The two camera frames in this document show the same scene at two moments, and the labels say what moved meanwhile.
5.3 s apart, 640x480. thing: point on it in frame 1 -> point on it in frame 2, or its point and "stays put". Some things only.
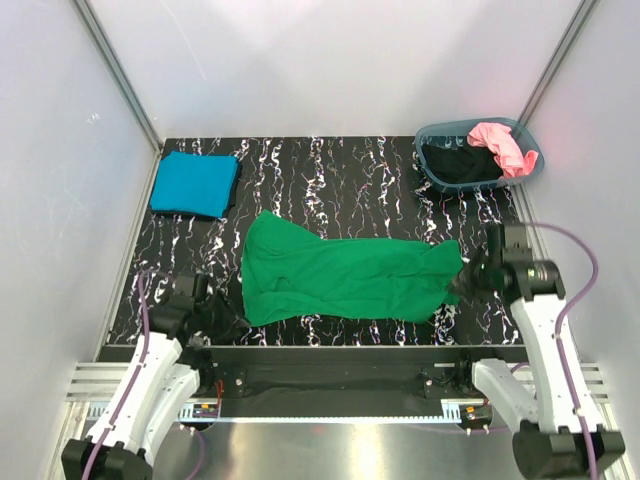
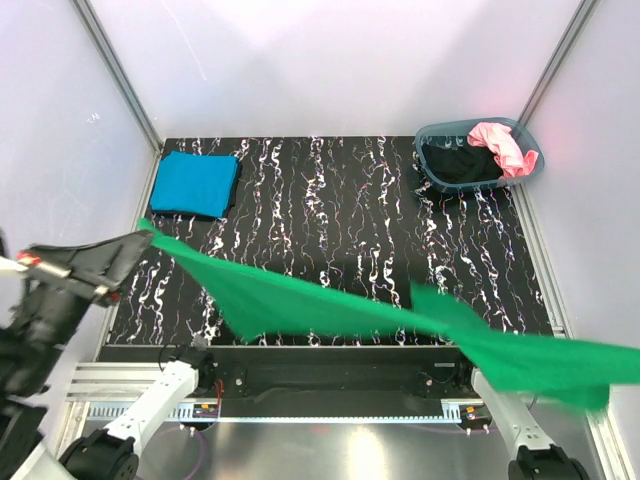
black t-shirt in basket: x=454 y=164 stays put
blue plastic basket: x=458 y=132 stays put
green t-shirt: x=292 y=272 -> x=254 y=301
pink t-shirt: x=497 y=139 stays put
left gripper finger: x=231 y=325 -> x=98 y=265
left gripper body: x=208 y=319 -> x=44 y=317
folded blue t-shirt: x=201 y=184 stays put
